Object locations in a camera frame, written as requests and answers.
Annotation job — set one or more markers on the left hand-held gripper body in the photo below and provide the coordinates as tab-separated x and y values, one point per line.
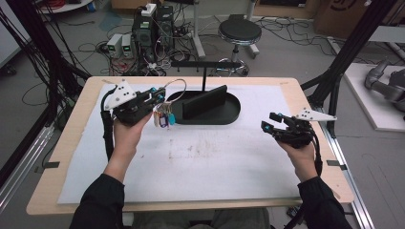
133	108

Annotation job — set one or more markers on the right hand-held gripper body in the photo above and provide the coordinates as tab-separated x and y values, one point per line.
297	135

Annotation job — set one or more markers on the black oval tray with hanger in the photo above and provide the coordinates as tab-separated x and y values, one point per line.
229	111

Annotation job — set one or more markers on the black rectangular wallet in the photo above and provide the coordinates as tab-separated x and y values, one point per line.
205	101

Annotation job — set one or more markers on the person's right hand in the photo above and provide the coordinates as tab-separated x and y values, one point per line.
305	162

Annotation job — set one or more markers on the person's left hand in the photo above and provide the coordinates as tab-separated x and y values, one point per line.
127	140

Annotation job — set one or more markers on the black tape piece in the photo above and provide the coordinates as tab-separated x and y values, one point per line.
51	165
334	163

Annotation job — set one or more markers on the white power supply box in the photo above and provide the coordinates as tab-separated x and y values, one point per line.
127	46
114	44

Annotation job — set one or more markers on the black computer tower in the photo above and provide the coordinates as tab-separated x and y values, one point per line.
165	25
143	35

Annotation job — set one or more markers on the white desk leg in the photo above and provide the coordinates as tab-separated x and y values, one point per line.
253	47
198	35

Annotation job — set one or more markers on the white paper mat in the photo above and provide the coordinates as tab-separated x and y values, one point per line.
207	171

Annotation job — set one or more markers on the black device under table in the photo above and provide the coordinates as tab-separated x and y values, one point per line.
293	212

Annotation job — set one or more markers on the white platform board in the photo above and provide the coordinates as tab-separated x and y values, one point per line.
372	108

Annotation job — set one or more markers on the white power adapter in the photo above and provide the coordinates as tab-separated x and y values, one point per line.
148	9

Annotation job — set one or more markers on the black round stool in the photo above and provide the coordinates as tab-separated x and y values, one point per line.
239	31

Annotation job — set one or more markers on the cardboard box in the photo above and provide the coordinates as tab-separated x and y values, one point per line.
337	19

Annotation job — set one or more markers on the white round table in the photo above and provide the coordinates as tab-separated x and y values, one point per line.
68	5

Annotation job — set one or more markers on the white board panel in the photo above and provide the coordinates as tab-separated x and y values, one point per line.
11	38

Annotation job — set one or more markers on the aluminium rail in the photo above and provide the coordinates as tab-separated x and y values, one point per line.
353	191
22	168

